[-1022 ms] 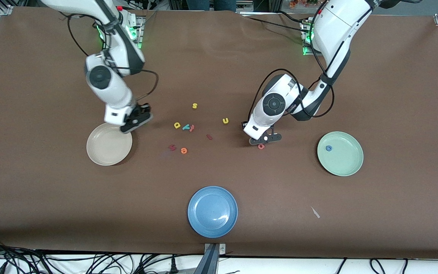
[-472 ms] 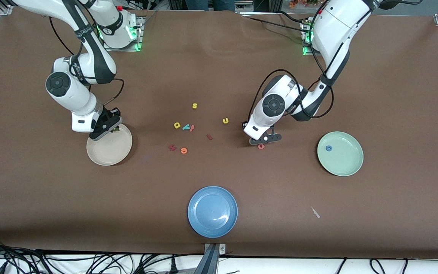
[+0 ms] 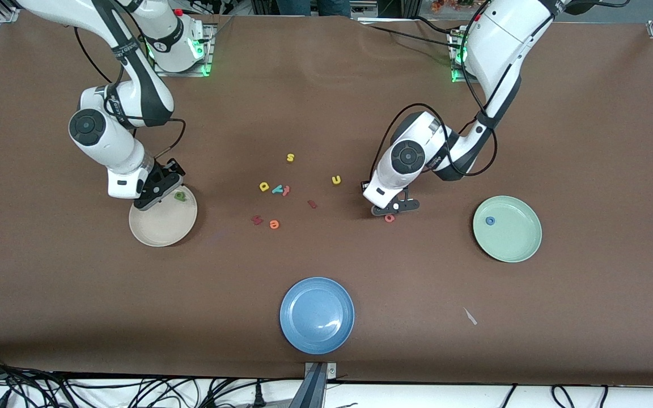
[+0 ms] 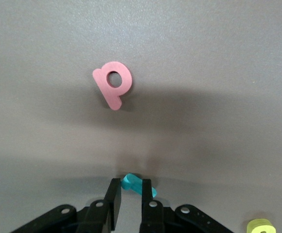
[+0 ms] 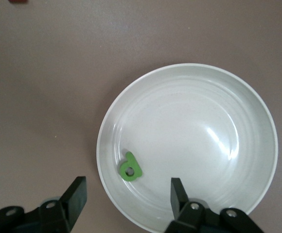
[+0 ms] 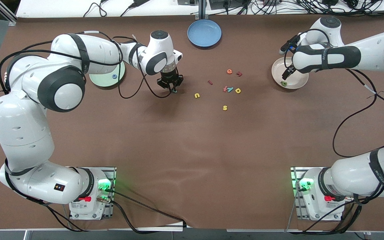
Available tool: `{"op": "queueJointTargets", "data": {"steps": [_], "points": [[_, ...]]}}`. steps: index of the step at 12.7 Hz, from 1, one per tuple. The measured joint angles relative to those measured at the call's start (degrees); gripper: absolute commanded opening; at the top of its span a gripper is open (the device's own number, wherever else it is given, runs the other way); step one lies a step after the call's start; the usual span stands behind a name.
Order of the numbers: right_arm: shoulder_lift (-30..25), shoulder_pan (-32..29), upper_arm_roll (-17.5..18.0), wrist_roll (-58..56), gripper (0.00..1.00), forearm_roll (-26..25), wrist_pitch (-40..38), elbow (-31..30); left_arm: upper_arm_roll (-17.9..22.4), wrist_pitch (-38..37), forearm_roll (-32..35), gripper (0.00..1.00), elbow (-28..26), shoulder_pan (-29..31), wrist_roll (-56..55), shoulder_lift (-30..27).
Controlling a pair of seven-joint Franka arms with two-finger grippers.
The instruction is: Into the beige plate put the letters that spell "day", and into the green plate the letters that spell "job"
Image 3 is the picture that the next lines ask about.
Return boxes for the beige brown plate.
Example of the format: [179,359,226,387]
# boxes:
[129,181,198,248]

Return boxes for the brown paper table cover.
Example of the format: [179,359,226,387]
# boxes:
[0,10,653,387]

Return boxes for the blue plate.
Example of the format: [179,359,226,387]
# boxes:
[279,277,355,355]

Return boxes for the pale green plate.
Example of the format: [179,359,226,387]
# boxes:
[472,195,543,264]

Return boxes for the person in blue jeans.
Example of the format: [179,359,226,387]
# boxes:
[275,0,351,18]

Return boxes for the orange artificial flowers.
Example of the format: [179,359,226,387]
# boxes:
[431,0,474,13]

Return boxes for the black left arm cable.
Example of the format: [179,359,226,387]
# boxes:
[367,104,498,183]

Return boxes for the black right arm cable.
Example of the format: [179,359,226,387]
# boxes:
[74,25,186,162]

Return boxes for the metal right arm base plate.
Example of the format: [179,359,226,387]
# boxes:
[152,23,217,78]

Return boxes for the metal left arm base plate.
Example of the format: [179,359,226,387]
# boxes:
[450,31,474,84]

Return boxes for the black cable behind arm base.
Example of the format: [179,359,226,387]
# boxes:
[361,16,459,50]

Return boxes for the grey metal camera mount post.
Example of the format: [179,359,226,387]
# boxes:
[290,362,338,408]

